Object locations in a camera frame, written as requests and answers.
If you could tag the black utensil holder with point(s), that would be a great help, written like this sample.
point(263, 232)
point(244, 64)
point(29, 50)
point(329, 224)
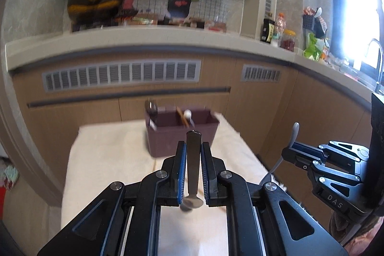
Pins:
point(312, 23)

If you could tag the long grey vent grille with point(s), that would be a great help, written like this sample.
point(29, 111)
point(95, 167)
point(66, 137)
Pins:
point(120, 73)

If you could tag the pale kitchen counter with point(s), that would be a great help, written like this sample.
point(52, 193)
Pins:
point(150, 37)

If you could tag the person's right forearm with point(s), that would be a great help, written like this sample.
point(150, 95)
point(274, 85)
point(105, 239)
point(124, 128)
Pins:
point(345, 226)

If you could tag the grey plastic spoon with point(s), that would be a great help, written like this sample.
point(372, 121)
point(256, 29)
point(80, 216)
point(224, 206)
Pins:
point(295, 131)

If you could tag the green plastic bag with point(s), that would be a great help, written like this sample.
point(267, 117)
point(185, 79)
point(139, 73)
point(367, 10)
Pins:
point(313, 47)

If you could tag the orange-capped bottle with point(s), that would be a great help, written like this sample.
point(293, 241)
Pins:
point(281, 25)

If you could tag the metal faucet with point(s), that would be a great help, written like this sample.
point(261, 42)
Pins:
point(374, 40)

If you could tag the short grey vent grille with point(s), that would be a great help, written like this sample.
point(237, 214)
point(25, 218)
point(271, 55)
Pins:
point(261, 73)

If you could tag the cream table cloth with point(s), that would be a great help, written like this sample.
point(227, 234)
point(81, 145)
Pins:
point(108, 154)

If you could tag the window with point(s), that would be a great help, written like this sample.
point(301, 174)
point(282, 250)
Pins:
point(360, 4)

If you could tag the dark sauce bottle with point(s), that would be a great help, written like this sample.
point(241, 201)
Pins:
point(267, 29)

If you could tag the brown plastic utensil box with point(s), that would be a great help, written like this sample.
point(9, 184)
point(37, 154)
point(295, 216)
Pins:
point(168, 139)

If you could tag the wooden chopstick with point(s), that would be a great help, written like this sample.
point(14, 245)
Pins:
point(182, 117)

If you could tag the white round-tipped utensil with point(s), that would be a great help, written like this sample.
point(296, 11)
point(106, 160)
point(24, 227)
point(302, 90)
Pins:
point(187, 114)

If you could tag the yellow-lidded jar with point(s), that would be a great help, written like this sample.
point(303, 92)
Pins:
point(288, 41)

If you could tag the wall column vent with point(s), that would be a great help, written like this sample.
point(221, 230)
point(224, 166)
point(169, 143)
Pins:
point(269, 2)

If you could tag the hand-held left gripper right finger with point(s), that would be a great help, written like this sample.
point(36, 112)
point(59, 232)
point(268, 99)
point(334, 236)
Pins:
point(205, 175)

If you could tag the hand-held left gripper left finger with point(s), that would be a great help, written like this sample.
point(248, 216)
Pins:
point(181, 172)

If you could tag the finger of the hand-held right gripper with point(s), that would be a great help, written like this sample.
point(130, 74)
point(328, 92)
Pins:
point(309, 148)
point(300, 158)

